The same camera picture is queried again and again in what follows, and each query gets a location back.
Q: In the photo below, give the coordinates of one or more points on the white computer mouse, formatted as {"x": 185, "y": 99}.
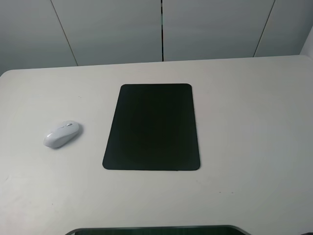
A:
{"x": 62, "y": 134}

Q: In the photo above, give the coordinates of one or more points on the black mouse pad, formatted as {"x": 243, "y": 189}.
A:
{"x": 154, "y": 129}

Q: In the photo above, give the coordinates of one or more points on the dark panel at table edge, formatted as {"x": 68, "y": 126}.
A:
{"x": 172, "y": 230}

